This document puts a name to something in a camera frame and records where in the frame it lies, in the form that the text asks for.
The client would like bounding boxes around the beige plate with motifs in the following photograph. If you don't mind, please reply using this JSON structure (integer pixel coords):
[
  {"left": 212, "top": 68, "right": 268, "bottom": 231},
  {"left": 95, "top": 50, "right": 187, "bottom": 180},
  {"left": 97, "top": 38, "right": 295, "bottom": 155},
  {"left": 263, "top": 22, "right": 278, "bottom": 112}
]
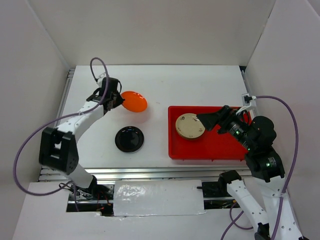
[
  {"left": 175, "top": 113, "right": 205, "bottom": 132},
  {"left": 177, "top": 130, "right": 204, "bottom": 141}
]

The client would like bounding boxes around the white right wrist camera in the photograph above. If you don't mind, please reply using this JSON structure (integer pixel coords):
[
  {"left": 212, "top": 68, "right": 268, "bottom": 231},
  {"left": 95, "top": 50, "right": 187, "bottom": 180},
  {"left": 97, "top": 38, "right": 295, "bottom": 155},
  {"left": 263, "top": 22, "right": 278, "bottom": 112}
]
[{"left": 236, "top": 93, "right": 257, "bottom": 115}]

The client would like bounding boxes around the red plastic bin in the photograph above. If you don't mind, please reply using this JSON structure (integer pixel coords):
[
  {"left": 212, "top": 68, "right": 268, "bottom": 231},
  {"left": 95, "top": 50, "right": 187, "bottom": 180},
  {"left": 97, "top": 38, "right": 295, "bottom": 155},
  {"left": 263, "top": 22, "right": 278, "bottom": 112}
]
[{"left": 168, "top": 106, "right": 248, "bottom": 161}]

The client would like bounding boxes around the black plate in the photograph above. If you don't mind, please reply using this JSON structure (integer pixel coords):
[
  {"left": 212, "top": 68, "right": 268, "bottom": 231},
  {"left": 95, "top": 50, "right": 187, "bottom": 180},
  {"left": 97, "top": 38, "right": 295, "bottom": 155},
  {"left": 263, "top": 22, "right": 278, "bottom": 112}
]
[{"left": 114, "top": 126, "right": 145, "bottom": 153}]

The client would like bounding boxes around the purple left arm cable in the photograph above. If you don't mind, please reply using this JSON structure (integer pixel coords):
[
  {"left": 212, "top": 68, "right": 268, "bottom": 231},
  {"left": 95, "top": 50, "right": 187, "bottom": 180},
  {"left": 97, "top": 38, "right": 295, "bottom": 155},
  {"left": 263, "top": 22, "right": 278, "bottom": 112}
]
[{"left": 12, "top": 57, "right": 111, "bottom": 213}]

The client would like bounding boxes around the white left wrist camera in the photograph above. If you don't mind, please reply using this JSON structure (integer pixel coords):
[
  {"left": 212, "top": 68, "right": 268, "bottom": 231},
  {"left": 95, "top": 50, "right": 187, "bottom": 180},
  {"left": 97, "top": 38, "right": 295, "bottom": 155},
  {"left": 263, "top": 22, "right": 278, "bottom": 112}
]
[{"left": 96, "top": 72, "right": 106, "bottom": 88}]

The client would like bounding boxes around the white front cover panel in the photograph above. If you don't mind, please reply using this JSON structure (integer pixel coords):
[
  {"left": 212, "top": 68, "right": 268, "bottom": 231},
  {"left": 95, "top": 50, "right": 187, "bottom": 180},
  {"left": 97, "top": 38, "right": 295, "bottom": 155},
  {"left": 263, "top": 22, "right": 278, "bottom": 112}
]
[{"left": 113, "top": 180, "right": 205, "bottom": 217}]

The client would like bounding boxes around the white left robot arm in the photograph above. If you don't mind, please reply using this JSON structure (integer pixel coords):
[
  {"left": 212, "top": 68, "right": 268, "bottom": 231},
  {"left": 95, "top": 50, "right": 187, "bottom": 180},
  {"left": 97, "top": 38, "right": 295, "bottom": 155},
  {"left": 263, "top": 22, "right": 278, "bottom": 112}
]
[{"left": 39, "top": 77, "right": 125, "bottom": 200}]

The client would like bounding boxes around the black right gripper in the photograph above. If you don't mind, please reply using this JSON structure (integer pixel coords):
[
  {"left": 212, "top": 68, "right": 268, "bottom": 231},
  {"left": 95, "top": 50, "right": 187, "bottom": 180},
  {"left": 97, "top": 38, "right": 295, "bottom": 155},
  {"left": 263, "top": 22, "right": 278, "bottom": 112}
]
[{"left": 195, "top": 103, "right": 255, "bottom": 149}]

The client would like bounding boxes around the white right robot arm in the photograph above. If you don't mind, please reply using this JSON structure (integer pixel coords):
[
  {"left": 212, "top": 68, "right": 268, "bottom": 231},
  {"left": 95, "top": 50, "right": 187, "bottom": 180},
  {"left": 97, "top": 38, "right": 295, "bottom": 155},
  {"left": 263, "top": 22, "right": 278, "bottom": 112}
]
[{"left": 197, "top": 105, "right": 304, "bottom": 240}]

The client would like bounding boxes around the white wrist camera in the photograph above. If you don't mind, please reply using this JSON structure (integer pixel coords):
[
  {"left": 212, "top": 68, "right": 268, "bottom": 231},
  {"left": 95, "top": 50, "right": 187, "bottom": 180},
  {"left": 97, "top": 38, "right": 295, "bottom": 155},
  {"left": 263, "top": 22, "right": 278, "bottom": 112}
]
[
  {"left": 96, "top": 72, "right": 106, "bottom": 88},
  {"left": 236, "top": 93, "right": 257, "bottom": 115}
]

